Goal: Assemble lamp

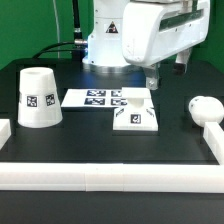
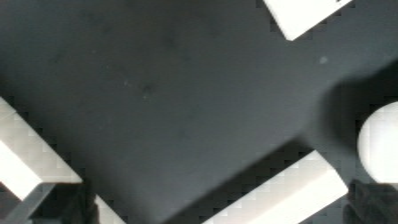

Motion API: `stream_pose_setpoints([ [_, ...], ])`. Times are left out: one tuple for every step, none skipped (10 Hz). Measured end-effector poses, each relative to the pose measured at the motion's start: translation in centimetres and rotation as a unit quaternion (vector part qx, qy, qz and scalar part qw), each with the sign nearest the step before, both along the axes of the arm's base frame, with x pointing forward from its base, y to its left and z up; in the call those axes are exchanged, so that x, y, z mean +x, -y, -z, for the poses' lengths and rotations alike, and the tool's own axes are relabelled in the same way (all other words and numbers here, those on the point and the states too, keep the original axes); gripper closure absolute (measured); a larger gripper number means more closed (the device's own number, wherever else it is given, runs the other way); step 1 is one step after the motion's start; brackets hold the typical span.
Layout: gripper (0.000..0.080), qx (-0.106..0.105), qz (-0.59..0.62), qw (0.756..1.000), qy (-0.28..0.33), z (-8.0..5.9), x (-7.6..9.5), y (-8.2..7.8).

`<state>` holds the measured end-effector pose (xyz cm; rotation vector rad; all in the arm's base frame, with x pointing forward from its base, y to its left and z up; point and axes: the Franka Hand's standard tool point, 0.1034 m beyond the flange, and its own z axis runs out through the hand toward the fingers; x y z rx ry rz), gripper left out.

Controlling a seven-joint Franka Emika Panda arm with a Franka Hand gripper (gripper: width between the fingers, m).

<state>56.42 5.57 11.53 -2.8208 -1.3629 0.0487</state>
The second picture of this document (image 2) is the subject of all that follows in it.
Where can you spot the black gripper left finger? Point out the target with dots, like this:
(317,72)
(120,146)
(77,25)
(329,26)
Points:
(59,204)

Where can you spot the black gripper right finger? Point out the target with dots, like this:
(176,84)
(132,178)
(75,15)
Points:
(372,207)

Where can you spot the white lamp bulb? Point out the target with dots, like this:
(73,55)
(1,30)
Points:
(377,144)

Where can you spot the white lamp base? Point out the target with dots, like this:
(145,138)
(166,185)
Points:
(301,13)

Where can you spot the white front fence bar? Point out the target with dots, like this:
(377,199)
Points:
(33,168)

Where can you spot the white fence bar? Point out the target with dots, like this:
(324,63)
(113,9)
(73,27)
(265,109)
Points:
(290,197)
(33,168)

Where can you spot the white right fence bar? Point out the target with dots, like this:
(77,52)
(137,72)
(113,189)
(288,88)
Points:
(290,197)

